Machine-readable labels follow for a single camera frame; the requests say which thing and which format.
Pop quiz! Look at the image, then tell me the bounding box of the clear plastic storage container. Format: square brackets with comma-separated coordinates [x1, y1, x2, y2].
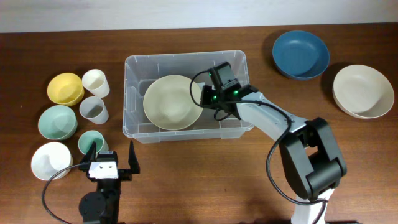
[122, 50, 254, 144]

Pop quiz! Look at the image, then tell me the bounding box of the black cable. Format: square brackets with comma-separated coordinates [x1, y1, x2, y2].
[188, 70, 329, 224]
[41, 162, 90, 224]

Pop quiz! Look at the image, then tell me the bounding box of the mint green cup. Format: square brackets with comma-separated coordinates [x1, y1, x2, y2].
[78, 130, 109, 154]

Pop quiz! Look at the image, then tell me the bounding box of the mint green small bowl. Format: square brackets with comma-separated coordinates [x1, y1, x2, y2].
[38, 105, 78, 140]

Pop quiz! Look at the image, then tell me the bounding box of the beige large bowl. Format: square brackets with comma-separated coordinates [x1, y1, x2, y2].
[332, 65, 395, 119]

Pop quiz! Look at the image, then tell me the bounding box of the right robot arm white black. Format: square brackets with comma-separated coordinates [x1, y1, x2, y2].
[197, 62, 347, 223]

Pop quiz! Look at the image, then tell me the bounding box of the dark blue large bowl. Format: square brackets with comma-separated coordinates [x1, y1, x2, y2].
[272, 30, 330, 80]

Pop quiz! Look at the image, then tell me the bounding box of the left black cable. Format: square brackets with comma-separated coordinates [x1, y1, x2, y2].
[41, 162, 90, 224]

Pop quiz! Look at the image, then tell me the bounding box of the grey cup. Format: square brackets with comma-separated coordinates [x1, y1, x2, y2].
[79, 96, 109, 124]

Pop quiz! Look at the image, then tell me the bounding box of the white small bowl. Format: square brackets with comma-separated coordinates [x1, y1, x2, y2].
[30, 142, 73, 180]

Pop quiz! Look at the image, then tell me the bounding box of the cream large bowl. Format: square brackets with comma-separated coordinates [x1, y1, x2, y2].
[143, 75, 203, 131]

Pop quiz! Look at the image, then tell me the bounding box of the yellow small bowl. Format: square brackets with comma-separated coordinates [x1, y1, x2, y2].
[47, 73, 85, 106]

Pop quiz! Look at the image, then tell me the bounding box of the cream white cup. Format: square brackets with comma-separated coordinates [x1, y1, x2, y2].
[82, 69, 110, 98]

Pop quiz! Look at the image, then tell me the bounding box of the right black cable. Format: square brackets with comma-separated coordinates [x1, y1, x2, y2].
[188, 70, 329, 224]

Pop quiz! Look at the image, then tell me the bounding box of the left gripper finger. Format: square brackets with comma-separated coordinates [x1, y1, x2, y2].
[81, 141, 96, 164]
[128, 140, 140, 173]

